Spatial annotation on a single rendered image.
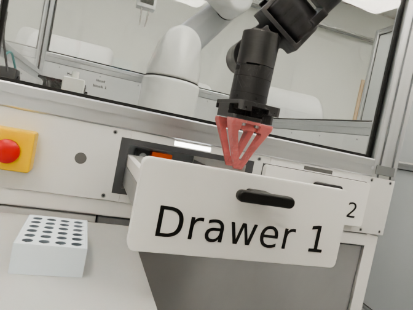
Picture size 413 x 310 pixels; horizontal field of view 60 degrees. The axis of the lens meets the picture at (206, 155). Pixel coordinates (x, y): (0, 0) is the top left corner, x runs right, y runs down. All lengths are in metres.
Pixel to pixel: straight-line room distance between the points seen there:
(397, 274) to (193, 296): 1.94
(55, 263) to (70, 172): 0.28
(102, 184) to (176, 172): 0.34
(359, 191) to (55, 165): 0.69
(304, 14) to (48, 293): 0.49
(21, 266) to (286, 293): 0.65
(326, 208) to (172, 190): 0.21
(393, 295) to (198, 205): 2.32
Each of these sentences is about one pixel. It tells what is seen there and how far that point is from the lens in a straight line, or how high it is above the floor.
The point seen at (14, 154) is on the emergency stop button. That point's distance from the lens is 0.67.
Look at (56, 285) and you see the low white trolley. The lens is 0.48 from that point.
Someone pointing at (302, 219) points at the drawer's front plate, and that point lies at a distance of 0.50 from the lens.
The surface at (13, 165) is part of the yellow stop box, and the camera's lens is 0.70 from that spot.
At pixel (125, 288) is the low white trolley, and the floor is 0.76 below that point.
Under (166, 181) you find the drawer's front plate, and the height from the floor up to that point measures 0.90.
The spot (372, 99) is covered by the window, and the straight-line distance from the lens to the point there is 1.00.
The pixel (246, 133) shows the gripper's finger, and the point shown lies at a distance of 0.58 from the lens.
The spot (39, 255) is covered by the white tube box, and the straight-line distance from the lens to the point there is 0.49.
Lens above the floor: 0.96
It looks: 3 degrees down
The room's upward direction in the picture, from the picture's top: 11 degrees clockwise
